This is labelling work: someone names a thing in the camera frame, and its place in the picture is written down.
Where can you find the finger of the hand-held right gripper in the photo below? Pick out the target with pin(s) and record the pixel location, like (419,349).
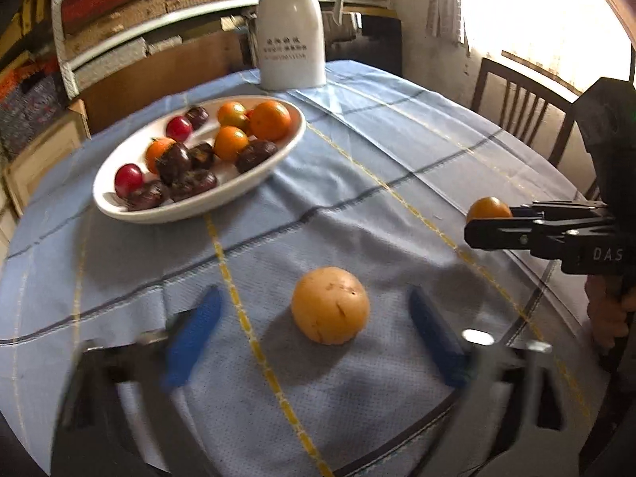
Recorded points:
(512,236)
(566,208)

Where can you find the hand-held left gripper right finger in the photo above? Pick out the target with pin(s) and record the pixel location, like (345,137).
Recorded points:
(437,338)

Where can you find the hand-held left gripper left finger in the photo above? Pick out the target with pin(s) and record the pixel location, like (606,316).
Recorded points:
(194,338)

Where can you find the small yellow-orange tangerine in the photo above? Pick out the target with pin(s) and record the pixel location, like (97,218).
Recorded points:
(489,207)

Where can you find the large pale orange fruit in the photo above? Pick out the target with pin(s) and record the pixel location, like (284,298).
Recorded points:
(330,305)

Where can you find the white oval plate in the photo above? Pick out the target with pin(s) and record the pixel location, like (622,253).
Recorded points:
(228,179)

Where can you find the person's right hand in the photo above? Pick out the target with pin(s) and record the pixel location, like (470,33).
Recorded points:
(603,313)

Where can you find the dark wooden chair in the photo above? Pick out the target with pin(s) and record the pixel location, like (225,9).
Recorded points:
(529,78)

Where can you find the blue checked tablecloth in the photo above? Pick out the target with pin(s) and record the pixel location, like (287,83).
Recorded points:
(348,184)

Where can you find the pale curtain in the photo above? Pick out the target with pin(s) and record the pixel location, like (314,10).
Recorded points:
(447,0)

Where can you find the black case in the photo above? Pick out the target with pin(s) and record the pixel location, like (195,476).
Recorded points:
(377,44)

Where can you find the cardboard box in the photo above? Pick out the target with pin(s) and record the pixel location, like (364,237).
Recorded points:
(44,154)

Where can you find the brown wooden board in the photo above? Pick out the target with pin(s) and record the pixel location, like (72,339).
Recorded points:
(164,74)

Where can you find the blue patterned storage boxes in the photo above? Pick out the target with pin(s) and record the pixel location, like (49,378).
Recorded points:
(30,109)

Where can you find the white thermos jug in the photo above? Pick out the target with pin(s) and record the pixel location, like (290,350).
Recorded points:
(290,25)

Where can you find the white shelf rack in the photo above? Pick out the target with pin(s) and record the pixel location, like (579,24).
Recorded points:
(64,25)

